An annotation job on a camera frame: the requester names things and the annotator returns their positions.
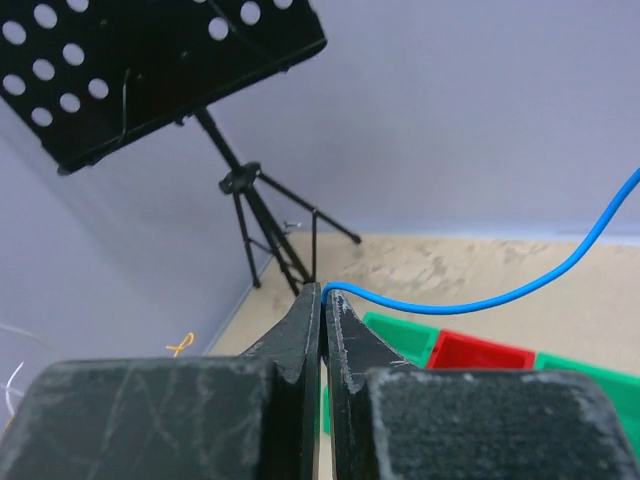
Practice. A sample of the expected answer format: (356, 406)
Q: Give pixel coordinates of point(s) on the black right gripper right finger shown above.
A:
(393, 420)

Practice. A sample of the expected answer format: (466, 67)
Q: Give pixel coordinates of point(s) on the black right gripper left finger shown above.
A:
(250, 416)

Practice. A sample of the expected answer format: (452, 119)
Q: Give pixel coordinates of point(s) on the left green plastic bin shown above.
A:
(400, 335)

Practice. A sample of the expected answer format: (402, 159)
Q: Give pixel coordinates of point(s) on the green plastic bin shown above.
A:
(622, 389)
(400, 335)

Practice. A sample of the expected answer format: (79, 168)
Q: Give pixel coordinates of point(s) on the red plastic bin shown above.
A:
(454, 350)

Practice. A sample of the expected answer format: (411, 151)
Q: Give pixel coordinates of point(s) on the right green plastic bin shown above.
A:
(622, 389)

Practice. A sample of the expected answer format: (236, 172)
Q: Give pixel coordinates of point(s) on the black music stand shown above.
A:
(91, 77)

